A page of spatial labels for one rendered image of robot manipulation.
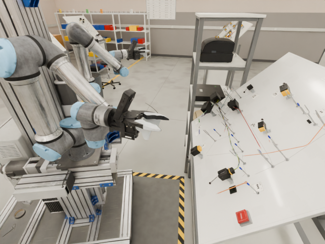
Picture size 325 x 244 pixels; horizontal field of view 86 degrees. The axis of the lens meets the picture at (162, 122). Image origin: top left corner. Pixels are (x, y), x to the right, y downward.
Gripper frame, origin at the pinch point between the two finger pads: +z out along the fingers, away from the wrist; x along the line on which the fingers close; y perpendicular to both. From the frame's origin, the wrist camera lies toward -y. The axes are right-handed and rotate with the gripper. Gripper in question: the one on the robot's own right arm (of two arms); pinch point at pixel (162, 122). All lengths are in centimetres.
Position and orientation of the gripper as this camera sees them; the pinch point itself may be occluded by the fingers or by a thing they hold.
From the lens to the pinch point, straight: 57.0
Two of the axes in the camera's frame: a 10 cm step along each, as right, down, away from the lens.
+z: 9.5, 1.8, -2.7
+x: -3.2, 4.0, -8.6
